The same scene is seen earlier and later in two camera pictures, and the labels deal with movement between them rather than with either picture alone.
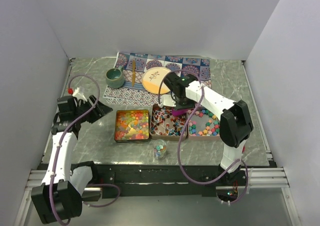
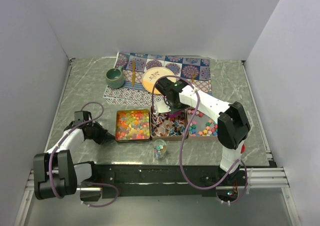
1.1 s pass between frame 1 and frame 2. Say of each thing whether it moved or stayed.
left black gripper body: moved
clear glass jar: stayed
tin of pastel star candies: stayed
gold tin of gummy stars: stayed
